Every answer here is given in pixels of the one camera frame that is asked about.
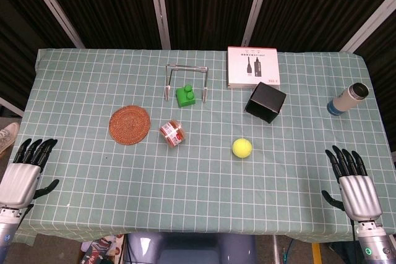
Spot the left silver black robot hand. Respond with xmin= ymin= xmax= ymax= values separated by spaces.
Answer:
xmin=0 ymin=138 xmax=59 ymax=210

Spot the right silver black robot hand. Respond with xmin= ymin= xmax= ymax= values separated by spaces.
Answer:
xmin=321 ymin=145 xmax=382 ymax=222

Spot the yellow tennis ball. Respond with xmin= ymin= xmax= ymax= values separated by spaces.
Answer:
xmin=232 ymin=138 xmax=253 ymax=160

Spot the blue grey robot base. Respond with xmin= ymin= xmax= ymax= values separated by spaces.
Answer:
xmin=123 ymin=232 xmax=257 ymax=264

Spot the black cardboard box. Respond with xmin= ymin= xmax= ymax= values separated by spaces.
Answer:
xmin=244 ymin=82 xmax=287 ymax=124

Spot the white product box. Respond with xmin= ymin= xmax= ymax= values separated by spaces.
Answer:
xmin=226 ymin=46 xmax=282 ymax=89

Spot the white sneaker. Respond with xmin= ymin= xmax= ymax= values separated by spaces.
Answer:
xmin=0 ymin=122 xmax=21 ymax=155

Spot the white thermos bottle blue base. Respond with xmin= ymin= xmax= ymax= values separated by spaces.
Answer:
xmin=327 ymin=82 xmax=370 ymax=117

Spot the round woven rattan coaster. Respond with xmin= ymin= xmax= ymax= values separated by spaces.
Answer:
xmin=108 ymin=106 xmax=152 ymax=145

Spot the clear plastic jar red label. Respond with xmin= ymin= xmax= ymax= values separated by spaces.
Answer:
xmin=159 ymin=119 xmax=187 ymax=147

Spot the green checkered tablecloth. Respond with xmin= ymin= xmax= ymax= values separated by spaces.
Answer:
xmin=13 ymin=48 xmax=394 ymax=245

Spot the green toy building block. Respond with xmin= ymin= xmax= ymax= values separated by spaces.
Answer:
xmin=175 ymin=85 xmax=197 ymax=108

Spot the white partition post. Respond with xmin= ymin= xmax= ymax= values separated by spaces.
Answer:
xmin=240 ymin=0 xmax=273 ymax=47
xmin=20 ymin=0 xmax=86 ymax=49
xmin=340 ymin=0 xmax=396 ymax=53
xmin=146 ymin=0 xmax=172 ymax=50

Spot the metal wire stand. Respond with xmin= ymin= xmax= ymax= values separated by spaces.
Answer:
xmin=163 ymin=63 xmax=209 ymax=103

